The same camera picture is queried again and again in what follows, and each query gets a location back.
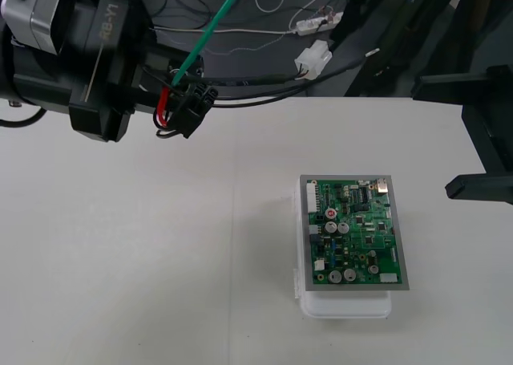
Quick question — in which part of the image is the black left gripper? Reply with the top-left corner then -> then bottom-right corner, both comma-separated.
67,0 -> 201,143

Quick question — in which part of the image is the white power strip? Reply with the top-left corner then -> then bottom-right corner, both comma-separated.
295,10 -> 345,35

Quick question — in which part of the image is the black metal stand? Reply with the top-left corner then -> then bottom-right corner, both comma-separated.
331,0 -> 513,98

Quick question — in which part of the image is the green circuit board grey frame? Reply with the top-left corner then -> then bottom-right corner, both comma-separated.
299,174 -> 412,293

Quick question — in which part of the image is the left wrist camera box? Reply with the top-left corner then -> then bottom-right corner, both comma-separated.
0,0 -> 75,57

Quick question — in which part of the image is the red black green cable bundle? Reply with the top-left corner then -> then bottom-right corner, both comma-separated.
153,0 -> 381,140

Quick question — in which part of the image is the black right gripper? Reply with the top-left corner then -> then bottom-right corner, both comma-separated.
412,65 -> 513,204

